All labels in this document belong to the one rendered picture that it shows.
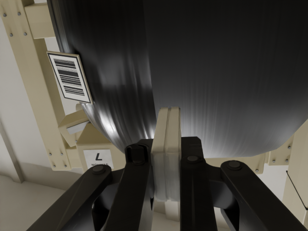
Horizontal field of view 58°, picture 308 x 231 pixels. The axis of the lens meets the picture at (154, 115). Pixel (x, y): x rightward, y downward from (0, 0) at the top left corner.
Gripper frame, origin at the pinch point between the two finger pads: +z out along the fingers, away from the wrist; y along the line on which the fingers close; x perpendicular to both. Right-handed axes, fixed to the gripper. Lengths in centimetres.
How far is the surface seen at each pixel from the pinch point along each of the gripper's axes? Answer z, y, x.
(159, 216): 505, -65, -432
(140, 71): 10.6, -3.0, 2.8
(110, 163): 64, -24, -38
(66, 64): 11.9, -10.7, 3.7
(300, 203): 41, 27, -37
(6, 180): 634, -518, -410
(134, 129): 14.1, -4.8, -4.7
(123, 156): 64, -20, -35
